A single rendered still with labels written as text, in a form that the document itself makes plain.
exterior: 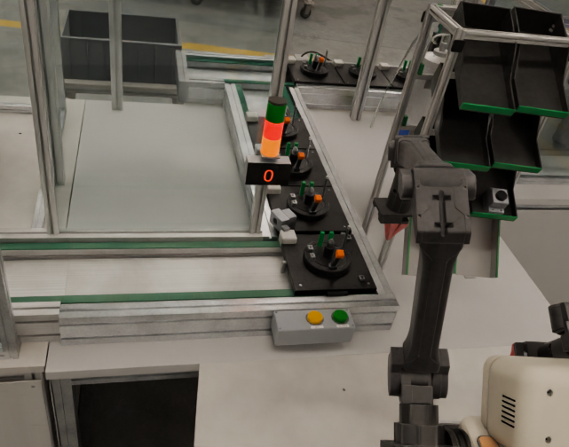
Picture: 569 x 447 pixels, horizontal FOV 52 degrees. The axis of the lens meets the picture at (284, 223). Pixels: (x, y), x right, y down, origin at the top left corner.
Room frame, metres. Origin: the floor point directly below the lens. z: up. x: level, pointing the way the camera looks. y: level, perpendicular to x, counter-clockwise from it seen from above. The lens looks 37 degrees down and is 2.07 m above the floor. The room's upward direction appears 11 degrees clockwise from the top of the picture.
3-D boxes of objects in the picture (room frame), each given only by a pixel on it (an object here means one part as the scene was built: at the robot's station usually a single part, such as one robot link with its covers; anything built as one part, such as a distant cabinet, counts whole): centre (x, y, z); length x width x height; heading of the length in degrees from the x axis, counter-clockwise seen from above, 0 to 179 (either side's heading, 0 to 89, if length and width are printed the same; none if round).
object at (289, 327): (1.07, -0.13, 0.93); 0.21 x 0.07 x 0.06; 108
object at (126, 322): (1.07, 0.07, 0.91); 0.89 x 0.06 x 0.11; 108
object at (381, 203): (1.12, -0.25, 1.34); 0.10 x 0.07 x 0.07; 107
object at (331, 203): (1.54, -0.06, 1.01); 0.24 x 0.24 x 0.13; 18
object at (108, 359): (1.72, -0.01, 0.84); 1.50 x 1.41 x 0.03; 108
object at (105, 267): (1.23, 0.15, 0.91); 0.84 x 0.28 x 0.10; 108
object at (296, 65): (2.66, 0.00, 1.01); 0.24 x 0.24 x 0.13; 18
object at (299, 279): (1.30, -0.14, 0.96); 0.24 x 0.24 x 0.02; 18
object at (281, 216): (1.42, -0.01, 0.99); 0.08 x 0.07 x 0.04; 39
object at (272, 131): (1.35, 0.07, 1.33); 0.05 x 0.05 x 0.05
